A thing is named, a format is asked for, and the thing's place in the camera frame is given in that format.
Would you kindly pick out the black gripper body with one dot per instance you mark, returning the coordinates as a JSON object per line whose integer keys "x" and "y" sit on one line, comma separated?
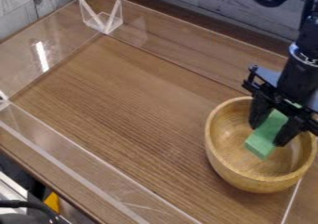
{"x": 291, "y": 89}

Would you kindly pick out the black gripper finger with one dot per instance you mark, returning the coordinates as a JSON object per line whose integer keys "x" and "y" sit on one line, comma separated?
{"x": 291, "y": 127}
{"x": 260, "y": 110}

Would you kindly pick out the green rectangular block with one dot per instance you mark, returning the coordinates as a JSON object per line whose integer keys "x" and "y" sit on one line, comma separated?
{"x": 260, "y": 143}

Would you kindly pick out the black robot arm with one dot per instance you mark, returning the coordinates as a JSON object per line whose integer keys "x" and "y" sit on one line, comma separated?
{"x": 308, "y": 31}

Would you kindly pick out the brown wooden bowl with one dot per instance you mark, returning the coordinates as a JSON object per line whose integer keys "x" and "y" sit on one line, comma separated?
{"x": 240, "y": 167}

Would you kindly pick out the black device with yellow label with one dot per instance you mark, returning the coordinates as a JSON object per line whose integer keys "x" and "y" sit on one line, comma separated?
{"x": 59, "y": 211}

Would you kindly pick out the clear acrylic front wall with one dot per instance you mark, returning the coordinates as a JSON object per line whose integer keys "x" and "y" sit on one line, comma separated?
{"x": 93, "y": 185}

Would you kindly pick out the clear acrylic corner bracket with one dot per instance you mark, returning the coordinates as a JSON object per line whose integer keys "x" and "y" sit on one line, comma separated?
{"x": 104, "y": 22}

